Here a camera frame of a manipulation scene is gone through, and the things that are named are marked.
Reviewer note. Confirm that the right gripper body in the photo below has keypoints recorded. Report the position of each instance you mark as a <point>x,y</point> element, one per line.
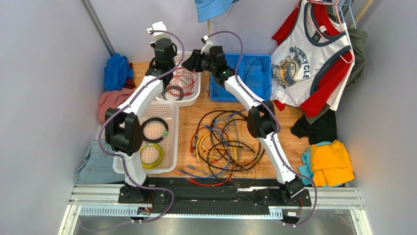
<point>198,61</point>

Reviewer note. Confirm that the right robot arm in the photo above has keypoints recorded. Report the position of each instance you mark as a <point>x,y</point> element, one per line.
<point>262,122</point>

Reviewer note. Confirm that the light denim garment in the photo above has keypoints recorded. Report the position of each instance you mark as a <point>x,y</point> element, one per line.
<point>96,168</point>

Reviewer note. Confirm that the white motorcycle tank top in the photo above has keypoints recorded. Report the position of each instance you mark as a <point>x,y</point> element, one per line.
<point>309,65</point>

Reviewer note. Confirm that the black coil in far basket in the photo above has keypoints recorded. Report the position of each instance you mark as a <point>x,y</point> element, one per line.
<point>174,90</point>

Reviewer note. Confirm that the blue bucket hat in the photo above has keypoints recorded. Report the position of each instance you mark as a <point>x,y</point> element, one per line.
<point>209,9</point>

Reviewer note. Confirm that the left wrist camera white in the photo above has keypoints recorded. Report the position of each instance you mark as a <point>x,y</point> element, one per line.
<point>158,31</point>

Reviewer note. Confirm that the blue cloth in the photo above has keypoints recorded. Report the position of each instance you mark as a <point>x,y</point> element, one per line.
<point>116,72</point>

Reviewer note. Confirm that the white perforated basket near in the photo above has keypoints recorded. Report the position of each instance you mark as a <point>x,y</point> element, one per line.
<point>169,112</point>

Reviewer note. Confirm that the red shirt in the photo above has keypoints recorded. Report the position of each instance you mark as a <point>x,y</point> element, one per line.
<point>325,97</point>

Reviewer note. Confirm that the black garment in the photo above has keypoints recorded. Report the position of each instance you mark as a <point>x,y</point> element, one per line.
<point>322,129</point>

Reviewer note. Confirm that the olive green garment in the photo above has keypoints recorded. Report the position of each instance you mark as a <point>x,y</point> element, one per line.
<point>358,38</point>

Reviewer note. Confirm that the white perforated basket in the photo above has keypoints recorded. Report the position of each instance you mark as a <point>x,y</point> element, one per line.
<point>169,112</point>
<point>189,81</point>

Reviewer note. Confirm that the teal cloth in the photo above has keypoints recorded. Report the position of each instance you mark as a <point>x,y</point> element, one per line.
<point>305,169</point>

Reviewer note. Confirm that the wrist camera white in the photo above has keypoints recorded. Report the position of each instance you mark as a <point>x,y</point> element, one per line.
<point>207,44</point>
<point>158,31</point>

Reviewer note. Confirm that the yellow shirt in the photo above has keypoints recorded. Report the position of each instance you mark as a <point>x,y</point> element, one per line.
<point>330,164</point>

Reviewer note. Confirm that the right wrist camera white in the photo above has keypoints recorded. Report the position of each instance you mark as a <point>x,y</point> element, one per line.
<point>207,44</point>

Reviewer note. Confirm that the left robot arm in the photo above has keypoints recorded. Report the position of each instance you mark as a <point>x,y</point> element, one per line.
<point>123,131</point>

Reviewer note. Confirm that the blue plastic crate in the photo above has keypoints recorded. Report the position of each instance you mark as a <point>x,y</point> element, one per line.
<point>255,72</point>

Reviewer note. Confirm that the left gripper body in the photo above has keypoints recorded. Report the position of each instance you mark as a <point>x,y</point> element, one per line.
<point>172,65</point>

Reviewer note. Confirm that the white perforated basket far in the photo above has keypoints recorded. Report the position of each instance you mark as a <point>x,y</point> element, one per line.
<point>189,81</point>

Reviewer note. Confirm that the pink cloth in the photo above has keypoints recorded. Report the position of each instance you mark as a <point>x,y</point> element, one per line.
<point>111,99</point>

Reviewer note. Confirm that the wooden pole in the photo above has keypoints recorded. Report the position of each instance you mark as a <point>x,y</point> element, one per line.
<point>208,27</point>

